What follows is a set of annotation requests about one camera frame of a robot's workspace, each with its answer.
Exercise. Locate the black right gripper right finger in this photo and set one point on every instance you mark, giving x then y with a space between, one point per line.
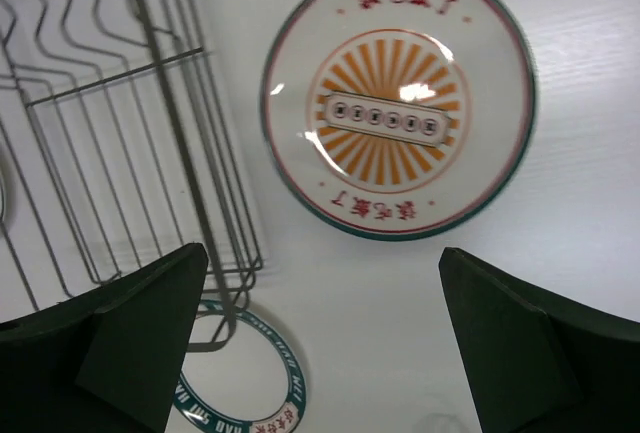
536 361

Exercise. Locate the plate with green rim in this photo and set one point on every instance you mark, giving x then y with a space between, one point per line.
255 383

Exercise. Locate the grey wire dish rack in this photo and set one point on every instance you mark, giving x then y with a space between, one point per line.
116 150

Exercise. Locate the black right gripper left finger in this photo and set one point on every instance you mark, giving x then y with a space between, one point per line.
107 360

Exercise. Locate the white plate orange sunburst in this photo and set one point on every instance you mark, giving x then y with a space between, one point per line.
398 120

